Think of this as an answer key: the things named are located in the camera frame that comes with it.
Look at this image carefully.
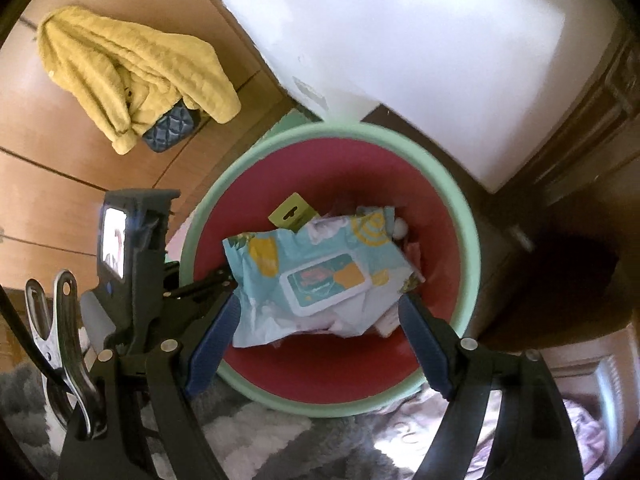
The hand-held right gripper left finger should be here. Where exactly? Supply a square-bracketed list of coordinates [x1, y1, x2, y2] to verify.
[57, 294, 241, 480]

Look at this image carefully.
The pink foam mat tile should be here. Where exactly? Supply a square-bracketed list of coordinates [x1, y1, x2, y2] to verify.
[165, 230, 193, 266]

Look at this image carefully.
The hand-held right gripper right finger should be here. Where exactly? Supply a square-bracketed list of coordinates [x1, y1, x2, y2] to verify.
[398, 292, 586, 480]

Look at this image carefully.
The white bed frame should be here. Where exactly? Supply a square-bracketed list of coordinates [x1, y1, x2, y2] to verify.
[545, 327, 633, 411]

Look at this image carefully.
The yellow fleece jacket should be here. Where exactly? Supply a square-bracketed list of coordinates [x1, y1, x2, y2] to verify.
[37, 6, 242, 155]

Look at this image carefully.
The metal spring clamp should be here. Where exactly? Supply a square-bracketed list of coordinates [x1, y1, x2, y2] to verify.
[25, 269, 108, 438]

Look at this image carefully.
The white wall socket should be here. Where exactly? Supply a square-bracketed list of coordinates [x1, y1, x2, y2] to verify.
[292, 77, 331, 113]

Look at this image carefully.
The dark wooden bed headboard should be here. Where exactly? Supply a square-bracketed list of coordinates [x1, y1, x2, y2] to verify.
[480, 25, 640, 336]

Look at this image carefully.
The olive packaging card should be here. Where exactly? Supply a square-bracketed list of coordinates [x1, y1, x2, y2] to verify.
[268, 192, 316, 233]

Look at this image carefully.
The green foam mat tile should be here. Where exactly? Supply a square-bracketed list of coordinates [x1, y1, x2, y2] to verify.
[260, 110, 321, 141]

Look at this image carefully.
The light blue wet wipes pack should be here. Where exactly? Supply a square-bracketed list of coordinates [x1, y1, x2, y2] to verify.
[221, 204, 426, 348]

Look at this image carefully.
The black quilted handbag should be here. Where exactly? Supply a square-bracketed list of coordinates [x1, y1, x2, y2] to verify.
[141, 99, 202, 155]

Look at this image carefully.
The grey fluffy blanket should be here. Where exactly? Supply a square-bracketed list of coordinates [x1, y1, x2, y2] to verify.
[0, 360, 431, 480]

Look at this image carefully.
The green-rimmed red bin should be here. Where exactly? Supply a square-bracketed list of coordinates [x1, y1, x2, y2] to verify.
[177, 121, 482, 418]

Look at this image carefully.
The black cable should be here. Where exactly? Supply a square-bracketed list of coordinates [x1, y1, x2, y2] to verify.
[0, 285, 93, 411]

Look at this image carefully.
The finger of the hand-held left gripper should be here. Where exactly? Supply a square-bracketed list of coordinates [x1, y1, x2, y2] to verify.
[162, 266, 240, 306]

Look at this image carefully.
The purple floral bedding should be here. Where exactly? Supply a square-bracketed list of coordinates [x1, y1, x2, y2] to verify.
[370, 385, 608, 480]

